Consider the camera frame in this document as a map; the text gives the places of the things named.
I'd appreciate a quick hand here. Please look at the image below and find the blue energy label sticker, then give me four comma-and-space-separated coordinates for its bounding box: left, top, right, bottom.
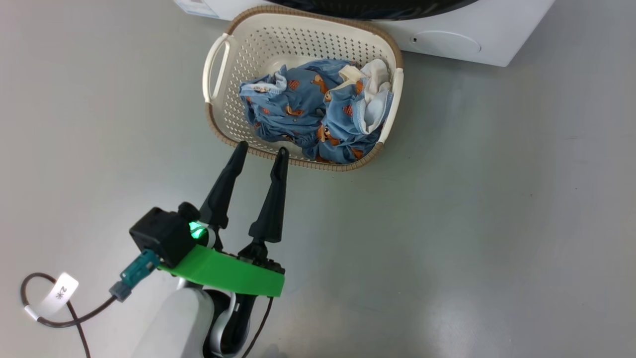
174, 0, 219, 19

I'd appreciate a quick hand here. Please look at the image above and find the black round washing machine door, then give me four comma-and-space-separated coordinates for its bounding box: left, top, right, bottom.
268, 0, 480, 21

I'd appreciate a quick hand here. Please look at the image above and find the white cable tag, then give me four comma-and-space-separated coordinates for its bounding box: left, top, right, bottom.
25, 272, 79, 321

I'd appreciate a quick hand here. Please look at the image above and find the blue printed garment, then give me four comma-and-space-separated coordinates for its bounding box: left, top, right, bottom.
239, 59, 394, 165

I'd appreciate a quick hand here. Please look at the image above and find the white and pale blue garment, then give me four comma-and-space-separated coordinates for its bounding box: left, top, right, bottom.
339, 59, 394, 135

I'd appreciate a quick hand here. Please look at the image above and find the black cable with teal connector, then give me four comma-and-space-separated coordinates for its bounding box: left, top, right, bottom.
21, 250, 160, 358

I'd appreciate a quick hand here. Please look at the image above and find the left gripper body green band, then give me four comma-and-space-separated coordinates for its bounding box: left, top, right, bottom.
159, 220, 286, 298

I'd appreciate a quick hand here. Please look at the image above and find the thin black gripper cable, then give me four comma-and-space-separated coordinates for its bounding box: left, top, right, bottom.
241, 297, 274, 358

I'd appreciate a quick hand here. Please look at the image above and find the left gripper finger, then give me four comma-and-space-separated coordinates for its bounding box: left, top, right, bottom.
248, 147, 290, 244
199, 141, 249, 231

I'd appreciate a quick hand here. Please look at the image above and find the white washing machine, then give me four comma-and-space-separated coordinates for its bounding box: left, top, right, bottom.
174, 0, 556, 68

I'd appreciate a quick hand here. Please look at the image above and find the cream perforated laundry basket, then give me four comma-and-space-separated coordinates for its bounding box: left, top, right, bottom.
202, 5, 404, 172

